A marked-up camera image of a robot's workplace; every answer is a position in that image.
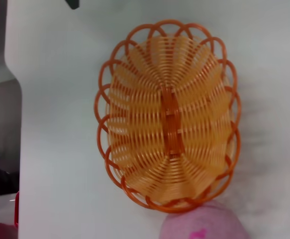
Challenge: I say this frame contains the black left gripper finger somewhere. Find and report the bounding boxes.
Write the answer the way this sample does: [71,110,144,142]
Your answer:
[64,0,81,10]

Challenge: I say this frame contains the orange woven plastic basket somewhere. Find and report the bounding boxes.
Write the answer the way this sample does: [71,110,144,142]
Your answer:
[94,19,242,214]

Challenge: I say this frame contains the pink plush peach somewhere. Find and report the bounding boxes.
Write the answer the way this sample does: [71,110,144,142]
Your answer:
[161,200,251,239]

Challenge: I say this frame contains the black bulky floor object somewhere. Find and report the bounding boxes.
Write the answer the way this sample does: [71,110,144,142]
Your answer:
[0,163,20,200]

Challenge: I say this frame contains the red plastic bin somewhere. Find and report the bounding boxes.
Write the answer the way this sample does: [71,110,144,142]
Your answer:
[0,191,20,239]

